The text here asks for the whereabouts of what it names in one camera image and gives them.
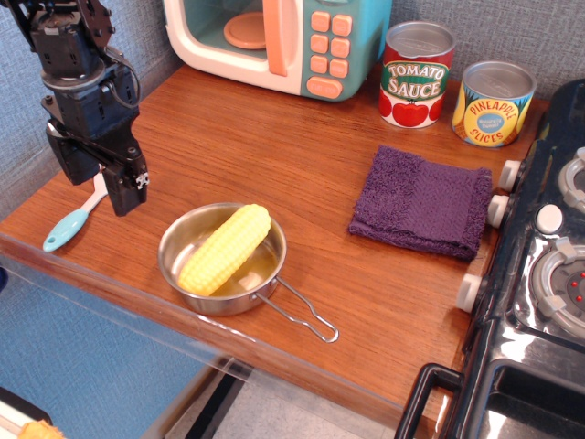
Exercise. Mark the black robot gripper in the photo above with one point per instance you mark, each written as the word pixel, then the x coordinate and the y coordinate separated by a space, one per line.
pixel 93 115

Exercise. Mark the white stove knob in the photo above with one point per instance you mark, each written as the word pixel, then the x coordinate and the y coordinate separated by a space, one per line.
pixel 468 291
pixel 509 175
pixel 496 210

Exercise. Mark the orange microwave turntable plate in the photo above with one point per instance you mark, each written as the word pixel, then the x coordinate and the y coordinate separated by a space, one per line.
pixel 246 31

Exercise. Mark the pineapple slices can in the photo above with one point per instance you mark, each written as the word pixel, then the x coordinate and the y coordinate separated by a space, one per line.
pixel 492 103

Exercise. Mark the tomato sauce can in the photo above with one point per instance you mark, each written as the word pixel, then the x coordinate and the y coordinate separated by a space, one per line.
pixel 416 67

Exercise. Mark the white stove knob middle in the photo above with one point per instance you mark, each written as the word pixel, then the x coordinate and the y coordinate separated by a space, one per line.
pixel 496 210

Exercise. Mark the white stove knob bottom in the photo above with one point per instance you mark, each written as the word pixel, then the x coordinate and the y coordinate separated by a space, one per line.
pixel 468 291

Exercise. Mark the white stove knob top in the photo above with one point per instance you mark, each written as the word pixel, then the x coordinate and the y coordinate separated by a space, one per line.
pixel 509 175

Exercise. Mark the small steel pan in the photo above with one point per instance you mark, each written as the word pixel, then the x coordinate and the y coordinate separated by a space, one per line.
pixel 251 285

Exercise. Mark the purple towel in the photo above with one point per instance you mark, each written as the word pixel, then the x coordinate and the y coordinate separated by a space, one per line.
pixel 423 206

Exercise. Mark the yellow toy corn cob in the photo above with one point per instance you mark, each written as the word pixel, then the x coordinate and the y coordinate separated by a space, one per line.
pixel 225 250

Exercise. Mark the toy microwave teal and white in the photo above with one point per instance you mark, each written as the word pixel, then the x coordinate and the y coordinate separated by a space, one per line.
pixel 316 49

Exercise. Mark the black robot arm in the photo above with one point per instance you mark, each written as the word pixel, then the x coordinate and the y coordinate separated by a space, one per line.
pixel 70 38

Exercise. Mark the white spatula blue handle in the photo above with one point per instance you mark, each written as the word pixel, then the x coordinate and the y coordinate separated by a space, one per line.
pixel 72 223

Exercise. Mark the black toy stove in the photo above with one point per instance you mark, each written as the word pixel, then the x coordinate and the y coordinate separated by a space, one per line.
pixel 523 369

